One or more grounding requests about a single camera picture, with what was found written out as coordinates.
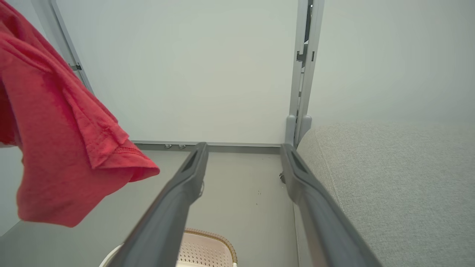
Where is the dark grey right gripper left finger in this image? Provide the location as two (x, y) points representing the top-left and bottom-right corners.
(106, 142), (209, 267)

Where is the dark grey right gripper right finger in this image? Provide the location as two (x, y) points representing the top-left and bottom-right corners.
(280, 143), (383, 267)

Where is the red shirt with white trim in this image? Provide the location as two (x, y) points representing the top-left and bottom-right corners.
(0, 0), (161, 227)

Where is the cream perforated laundry basket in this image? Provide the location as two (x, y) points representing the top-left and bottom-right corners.
(98, 228), (238, 267)

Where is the grey fabric sofa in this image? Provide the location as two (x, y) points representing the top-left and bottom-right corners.
(295, 121), (475, 267)

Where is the grey partition foot with caster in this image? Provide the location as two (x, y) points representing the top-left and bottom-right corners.
(32, 0), (94, 93)

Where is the grey partition bottom rail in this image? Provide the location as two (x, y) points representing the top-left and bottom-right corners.
(132, 141), (282, 154)

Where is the grey double partition post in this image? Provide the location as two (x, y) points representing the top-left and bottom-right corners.
(285, 0), (325, 149)

